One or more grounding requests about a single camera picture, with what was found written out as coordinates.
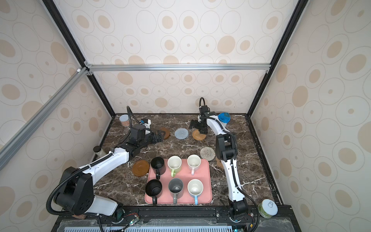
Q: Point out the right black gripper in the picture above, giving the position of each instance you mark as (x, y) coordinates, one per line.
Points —
(198, 124)

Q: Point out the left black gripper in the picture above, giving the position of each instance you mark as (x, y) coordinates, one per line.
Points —
(157, 139)

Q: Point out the woven rattan round coaster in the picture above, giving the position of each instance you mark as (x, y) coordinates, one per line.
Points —
(198, 136)

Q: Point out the dark brown wooden coaster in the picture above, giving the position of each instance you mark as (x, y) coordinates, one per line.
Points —
(166, 131)

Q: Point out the grey felt round coaster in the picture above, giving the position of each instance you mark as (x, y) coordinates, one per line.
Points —
(181, 133)

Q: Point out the white woven round coaster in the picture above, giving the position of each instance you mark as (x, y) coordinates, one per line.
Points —
(207, 153)

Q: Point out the light brown wooden coaster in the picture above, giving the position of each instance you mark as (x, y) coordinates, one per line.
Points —
(140, 168)

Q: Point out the cork paw print coaster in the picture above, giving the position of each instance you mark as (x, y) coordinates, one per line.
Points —
(218, 163)

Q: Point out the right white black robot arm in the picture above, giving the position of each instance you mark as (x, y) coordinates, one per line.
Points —
(226, 150)

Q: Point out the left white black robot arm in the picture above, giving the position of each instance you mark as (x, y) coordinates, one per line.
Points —
(74, 195)

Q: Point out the white cup blue lid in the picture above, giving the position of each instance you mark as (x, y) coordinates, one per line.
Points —
(224, 118)

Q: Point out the black mug rear left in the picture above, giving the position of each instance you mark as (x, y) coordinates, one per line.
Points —
(159, 167)

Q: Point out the black mug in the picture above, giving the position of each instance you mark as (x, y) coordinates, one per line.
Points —
(159, 167)
(154, 190)

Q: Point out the pink jar white lid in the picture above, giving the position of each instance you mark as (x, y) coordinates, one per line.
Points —
(125, 120)

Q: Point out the black mug front left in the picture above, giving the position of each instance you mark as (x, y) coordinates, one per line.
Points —
(154, 190)

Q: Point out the grey mug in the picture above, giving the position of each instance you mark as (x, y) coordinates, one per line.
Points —
(176, 188)

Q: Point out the small bottle black cap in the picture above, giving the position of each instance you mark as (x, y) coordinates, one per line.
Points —
(99, 151)

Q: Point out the horizontal aluminium bar rear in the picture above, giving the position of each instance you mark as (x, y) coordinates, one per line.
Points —
(177, 67)

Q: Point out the diagonal aluminium bar left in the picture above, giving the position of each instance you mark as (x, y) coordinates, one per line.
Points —
(23, 135)

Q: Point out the green handled white mug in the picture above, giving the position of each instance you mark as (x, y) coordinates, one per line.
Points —
(175, 165)

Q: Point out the pink handled white mug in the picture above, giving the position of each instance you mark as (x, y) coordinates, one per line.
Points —
(194, 163)

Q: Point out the blue handled white mug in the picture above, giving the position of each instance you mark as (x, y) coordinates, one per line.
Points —
(195, 189)

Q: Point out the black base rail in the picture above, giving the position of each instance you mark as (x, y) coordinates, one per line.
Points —
(181, 219)

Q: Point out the brown block on rail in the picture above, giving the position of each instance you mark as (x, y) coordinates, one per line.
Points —
(82, 216)

